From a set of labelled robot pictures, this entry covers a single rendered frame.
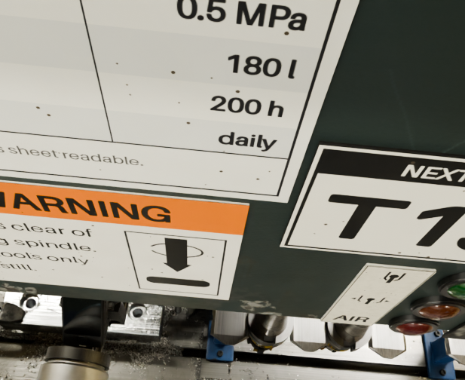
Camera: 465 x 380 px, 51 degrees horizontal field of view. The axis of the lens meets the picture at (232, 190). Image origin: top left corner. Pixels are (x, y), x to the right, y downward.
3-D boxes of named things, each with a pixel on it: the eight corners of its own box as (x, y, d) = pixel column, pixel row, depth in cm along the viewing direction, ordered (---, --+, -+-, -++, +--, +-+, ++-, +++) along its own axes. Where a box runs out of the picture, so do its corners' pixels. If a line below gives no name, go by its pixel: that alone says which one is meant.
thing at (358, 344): (366, 311, 72) (372, 307, 69) (366, 354, 69) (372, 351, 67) (324, 304, 72) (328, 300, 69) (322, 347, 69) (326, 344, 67)
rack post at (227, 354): (233, 362, 96) (249, 320, 70) (205, 360, 96) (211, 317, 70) (236, 311, 101) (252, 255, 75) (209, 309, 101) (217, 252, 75)
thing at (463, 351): (484, 367, 68) (487, 366, 68) (446, 363, 68) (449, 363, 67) (475, 317, 72) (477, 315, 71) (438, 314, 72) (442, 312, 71)
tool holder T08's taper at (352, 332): (365, 312, 69) (382, 298, 63) (365, 344, 67) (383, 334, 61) (334, 307, 69) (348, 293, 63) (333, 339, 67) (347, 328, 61)
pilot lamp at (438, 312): (451, 323, 25) (472, 311, 23) (409, 320, 25) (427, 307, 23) (449, 311, 26) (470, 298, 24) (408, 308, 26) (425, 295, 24)
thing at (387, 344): (406, 360, 68) (408, 359, 67) (368, 357, 68) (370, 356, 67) (400, 311, 71) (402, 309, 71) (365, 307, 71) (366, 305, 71)
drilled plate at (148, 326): (160, 342, 93) (159, 335, 88) (5, 329, 92) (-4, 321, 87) (175, 232, 104) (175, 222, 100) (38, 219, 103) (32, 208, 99)
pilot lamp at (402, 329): (426, 338, 28) (442, 328, 26) (387, 335, 28) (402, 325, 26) (424, 328, 28) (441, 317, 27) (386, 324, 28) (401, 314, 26)
